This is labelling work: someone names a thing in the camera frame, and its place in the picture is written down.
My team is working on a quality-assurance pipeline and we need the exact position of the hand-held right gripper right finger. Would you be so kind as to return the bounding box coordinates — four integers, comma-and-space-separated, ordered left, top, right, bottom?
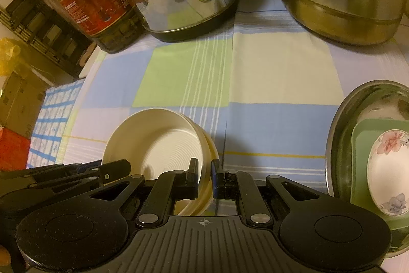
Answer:
211, 159, 320, 226

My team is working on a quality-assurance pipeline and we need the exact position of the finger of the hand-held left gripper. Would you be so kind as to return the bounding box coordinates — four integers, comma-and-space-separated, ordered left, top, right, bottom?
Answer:
29, 159, 131, 194
0, 163, 101, 179

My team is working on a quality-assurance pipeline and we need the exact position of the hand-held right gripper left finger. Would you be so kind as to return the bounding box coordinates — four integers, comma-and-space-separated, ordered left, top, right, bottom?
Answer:
89, 158, 199, 226

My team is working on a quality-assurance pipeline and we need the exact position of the cream plastic bowl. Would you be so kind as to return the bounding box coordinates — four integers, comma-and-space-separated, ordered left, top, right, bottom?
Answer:
179, 115, 220, 216
101, 109, 205, 216

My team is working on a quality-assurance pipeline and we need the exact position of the wide shallow steel basin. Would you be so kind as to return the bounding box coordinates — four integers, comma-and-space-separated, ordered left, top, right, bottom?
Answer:
325, 79, 409, 259

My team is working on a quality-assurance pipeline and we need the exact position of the green rectangular tray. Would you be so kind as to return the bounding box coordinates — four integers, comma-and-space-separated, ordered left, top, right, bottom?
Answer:
351, 119, 409, 232

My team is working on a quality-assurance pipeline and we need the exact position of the floral white saucer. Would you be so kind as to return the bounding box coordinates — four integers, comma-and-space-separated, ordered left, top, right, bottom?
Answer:
367, 129, 409, 216

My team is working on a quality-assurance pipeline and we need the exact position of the white floral bowl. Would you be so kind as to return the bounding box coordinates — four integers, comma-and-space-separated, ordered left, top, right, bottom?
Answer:
356, 97, 408, 122

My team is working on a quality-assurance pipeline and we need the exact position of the person's left hand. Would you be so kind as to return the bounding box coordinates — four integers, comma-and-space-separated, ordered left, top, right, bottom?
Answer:
0, 244, 11, 265

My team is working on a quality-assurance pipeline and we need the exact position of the red plastic crate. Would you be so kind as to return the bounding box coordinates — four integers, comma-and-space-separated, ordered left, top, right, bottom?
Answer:
0, 127, 31, 171

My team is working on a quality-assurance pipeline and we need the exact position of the cardboard box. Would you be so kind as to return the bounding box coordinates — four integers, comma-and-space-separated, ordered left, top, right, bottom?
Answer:
0, 68, 47, 136

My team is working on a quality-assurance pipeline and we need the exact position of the pastel plaid tablecloth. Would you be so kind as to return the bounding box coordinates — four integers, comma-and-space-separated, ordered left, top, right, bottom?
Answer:
61, 0, 409, 273

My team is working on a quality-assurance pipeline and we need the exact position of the yellow plastic bag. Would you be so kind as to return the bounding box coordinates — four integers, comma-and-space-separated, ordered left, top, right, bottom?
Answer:
0, 38, 21, 77

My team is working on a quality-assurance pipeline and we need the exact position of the black folding rack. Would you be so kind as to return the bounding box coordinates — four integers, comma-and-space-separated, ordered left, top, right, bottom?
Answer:
0, 0, 96, 79

